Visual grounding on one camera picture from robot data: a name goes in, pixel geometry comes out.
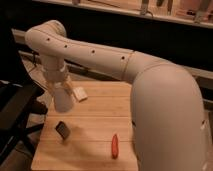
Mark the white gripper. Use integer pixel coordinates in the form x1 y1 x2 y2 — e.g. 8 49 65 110
42 64 68 89

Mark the white ceramic cup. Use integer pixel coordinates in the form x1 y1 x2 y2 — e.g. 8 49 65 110
53 83 74 113

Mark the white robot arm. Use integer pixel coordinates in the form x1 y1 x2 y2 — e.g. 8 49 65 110
25 20 209 171

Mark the dark rectangular eraser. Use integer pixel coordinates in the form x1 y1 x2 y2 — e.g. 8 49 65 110
55 121 70 139

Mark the white rectangular block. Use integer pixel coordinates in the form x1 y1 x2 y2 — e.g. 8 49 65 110
73 87 88 102

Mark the black office chair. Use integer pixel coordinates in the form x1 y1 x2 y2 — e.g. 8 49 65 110
0 82 48 165

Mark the orange carrot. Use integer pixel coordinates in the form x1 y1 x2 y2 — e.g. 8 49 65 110
111 134 119 159

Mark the black hanging cable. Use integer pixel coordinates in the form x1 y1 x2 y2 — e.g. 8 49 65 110
30 49 38 68

